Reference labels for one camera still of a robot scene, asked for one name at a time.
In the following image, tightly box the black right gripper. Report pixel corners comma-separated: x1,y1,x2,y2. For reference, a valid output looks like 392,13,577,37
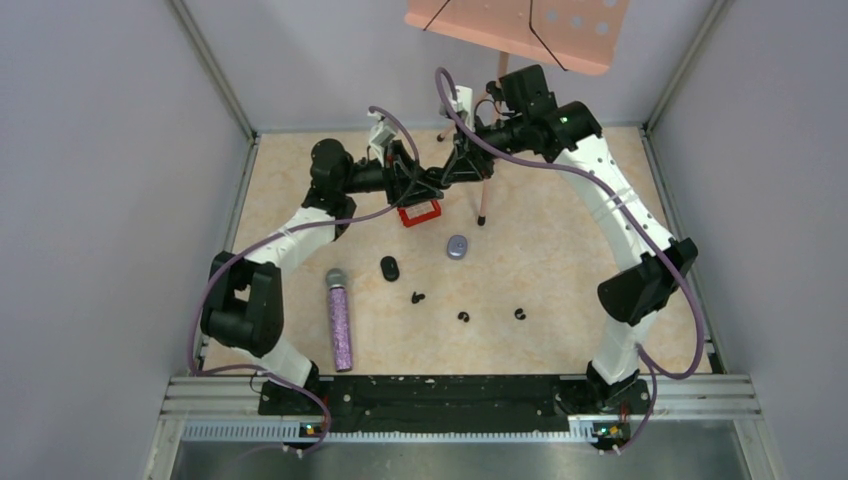
441,114,526,183

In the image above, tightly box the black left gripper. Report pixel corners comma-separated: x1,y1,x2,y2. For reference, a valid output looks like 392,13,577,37
339,139,444,208

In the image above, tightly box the silver blue earbud charging case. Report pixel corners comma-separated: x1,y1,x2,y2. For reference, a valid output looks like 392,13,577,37
446,235,468,260

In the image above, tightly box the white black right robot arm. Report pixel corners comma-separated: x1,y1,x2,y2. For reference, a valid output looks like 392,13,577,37
435,67,705,412

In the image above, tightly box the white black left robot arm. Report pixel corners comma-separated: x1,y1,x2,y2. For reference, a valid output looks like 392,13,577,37
197,138,441,414

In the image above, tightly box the black oval earbud case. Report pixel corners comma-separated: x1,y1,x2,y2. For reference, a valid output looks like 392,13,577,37
380,256,400,282

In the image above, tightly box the red toy window brick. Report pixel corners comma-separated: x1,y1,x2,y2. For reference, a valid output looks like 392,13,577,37
397,200,442,228

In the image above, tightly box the purple glitter microphone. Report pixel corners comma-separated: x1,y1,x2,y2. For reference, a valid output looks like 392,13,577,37
325,268,354,372

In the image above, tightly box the pink music stand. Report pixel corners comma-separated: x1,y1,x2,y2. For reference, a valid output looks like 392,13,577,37
404,0,632,229

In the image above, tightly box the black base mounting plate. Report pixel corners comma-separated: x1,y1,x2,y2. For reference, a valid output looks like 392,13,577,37
258,375,649,434

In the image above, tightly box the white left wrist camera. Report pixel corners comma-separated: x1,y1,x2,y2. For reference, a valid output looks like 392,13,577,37
366,111,398,165

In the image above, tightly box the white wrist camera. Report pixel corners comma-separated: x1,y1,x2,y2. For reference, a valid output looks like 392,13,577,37
366,111,398,165
447,85,474,131

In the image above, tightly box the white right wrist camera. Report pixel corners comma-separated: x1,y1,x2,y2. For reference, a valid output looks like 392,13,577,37
447,85,474,131

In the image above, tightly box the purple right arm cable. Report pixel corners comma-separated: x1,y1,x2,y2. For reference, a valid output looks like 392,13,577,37
434,66,706,454

